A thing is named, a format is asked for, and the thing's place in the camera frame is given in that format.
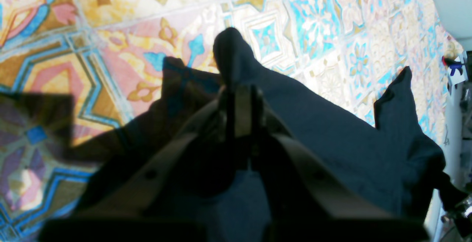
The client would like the patterned tablecloth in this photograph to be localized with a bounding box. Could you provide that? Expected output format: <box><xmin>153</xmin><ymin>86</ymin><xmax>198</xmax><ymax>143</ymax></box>
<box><xmin>1</xmin><ymin>0</ymin><xmax>463</xmax><ymax>242</ymax></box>

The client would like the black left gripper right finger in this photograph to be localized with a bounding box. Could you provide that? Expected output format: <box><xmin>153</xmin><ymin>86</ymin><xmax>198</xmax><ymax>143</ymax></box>
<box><xmin>251</xmin><ymin>86</ymin><xmax>391</xmax><ymax>220</ymax></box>

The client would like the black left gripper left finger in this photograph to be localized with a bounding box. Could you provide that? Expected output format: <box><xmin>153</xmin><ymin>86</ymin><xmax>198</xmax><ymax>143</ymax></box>
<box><xmin>76</xmin><ymin>89</ymin><xmax>235</xmax><ymax>218</ymax></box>

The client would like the black T-shirt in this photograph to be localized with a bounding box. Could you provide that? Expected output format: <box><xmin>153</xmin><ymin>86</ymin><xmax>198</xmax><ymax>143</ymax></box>
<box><xmin>71</xmin><ymin>28</ymin><xmax>471</xmax><ymax>242</ymax></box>

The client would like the blue orange clamp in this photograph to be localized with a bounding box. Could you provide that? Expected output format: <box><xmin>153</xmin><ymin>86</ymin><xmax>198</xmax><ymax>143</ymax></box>
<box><xmin>441</xmin><ymin>56</ymin><xmax>465</xmax><ymax>77</ymax></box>

